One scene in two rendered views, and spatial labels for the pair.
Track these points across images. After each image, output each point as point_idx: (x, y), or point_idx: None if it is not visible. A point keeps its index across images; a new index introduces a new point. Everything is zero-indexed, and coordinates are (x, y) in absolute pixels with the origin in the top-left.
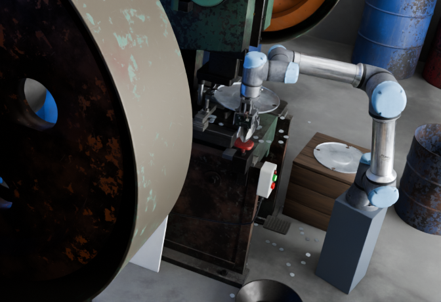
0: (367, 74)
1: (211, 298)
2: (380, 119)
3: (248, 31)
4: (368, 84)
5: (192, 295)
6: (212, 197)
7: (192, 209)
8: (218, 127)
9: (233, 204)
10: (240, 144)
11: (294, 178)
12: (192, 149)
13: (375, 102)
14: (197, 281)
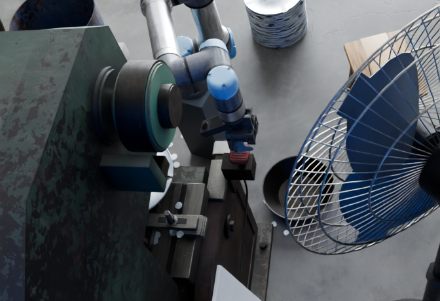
0: None
1: (298, 251)
2: None
3: None
4: None
5: (302, 271)
6: (233, 235)
7: (235, 269)
8: (188, 205)
9: (237, 209)
10: (247, 154)
11: None
12: (217, 242)
13: None
14: (281, 272)
